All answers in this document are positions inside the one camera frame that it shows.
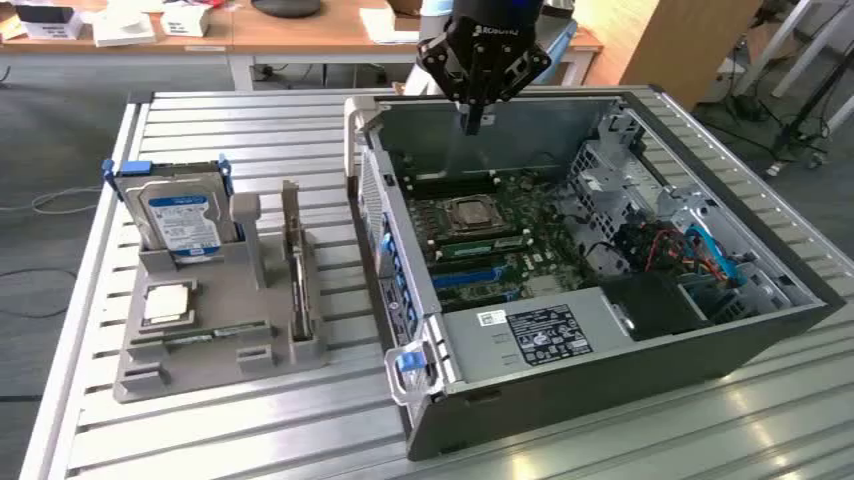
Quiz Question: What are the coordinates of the loose silver CPU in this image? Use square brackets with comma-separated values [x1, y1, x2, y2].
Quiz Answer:
[142, 285, 192, 321]

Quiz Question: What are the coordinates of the grey power supply black label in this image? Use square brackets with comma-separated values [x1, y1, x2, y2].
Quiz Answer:
[439, 287, 635, 385]

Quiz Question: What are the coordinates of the dark round object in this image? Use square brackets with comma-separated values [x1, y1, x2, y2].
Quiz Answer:
[250, 0, 325, 19]

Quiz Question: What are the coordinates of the installed CPU silver lid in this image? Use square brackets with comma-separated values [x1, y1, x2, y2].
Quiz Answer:
[456, 202, 499, 226]

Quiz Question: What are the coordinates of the grey printed parts rack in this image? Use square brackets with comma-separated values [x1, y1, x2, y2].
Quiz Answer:
[112, 179, 332, 404]

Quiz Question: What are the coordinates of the loose green RAM stick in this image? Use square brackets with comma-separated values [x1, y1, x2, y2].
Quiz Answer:
[130, 323, 258, 346]

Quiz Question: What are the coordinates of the orange wire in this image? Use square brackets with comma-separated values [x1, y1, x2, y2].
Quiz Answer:
[679, 257, 732, 282]

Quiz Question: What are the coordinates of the green motherboard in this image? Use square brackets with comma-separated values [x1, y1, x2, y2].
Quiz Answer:
[397, 164, 601, 307]

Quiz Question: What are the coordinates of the white paper stack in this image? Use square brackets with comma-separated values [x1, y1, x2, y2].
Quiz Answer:
[358, 7, 421, 46]

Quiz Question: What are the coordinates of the red wire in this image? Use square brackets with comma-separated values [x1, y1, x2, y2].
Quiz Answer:
[649, 228, 692, 274]

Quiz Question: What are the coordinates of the blue flat wire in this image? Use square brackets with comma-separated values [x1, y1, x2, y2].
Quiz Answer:
[683, 224, 747, 290]

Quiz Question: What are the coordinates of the white floor appliance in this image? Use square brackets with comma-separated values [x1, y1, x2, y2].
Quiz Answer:
[705, 57, 743, 104]

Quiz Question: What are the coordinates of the white printed box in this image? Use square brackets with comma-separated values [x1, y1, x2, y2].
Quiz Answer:
[161, 3, 213, 37]

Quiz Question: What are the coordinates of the black wire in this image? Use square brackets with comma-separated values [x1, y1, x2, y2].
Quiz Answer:
[580, 241, 635, 266]

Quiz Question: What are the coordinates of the black wheeled stand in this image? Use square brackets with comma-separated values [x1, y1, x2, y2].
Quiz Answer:
[769, 47, 854, 169]

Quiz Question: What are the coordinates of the black open PC case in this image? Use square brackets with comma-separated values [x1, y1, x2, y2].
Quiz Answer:
[342, 85, 848, 462]

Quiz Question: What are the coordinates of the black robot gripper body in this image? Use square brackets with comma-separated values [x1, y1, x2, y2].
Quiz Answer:
[447, 0, 539, 51]

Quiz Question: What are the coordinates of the wooden cabinet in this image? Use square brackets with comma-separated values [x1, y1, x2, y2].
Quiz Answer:
[585, 0, 765, 109]

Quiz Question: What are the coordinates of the white table frame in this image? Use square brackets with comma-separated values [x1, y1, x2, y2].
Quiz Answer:
[729, 0, 854, 129]

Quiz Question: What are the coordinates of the white stacked box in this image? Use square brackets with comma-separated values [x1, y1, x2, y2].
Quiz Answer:
[90, 5, 158, 49]

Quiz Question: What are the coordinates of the metal disk bay cage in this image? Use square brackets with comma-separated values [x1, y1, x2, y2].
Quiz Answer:
[656, 182, 825, 326]

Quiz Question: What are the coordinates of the white box black lid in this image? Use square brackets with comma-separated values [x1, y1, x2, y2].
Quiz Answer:
[13, 3, 85, 40]

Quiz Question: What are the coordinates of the grey floor cable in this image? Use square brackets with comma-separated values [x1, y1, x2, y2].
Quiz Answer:
[30, 183, 106, 216]

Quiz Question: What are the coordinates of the black floor cable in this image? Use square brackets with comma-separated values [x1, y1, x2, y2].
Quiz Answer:
[0, 268, 74, 319]

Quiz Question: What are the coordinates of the light blue chair back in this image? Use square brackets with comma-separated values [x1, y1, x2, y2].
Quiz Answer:
[532, 22, 576, 86]

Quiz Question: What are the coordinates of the large brown cardboard box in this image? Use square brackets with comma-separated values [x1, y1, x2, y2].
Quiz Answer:
[743, 22, 801, 64]

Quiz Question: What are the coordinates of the CPU socket metal frame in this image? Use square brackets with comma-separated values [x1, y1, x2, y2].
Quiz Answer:
[444, 195, 512, 234]

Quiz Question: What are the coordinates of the wooden desk white frame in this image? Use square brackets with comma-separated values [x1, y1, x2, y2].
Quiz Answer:
[229, 0, 605, 94]
[0, 0, 234, 66]

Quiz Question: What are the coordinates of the hard disk blue caddy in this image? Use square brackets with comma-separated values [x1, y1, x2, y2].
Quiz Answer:
[98, 154, 241, 265]

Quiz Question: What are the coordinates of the black graphics card metal bracket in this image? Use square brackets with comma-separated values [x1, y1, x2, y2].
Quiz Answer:
[277, 179, 320, 344]

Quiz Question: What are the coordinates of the blue expansion slot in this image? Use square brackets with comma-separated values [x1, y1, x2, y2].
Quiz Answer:
[431, 264, 505, 291]

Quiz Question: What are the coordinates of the blue card retainer strip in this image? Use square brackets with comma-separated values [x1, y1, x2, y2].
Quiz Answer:
[376, 234, 420, 346]

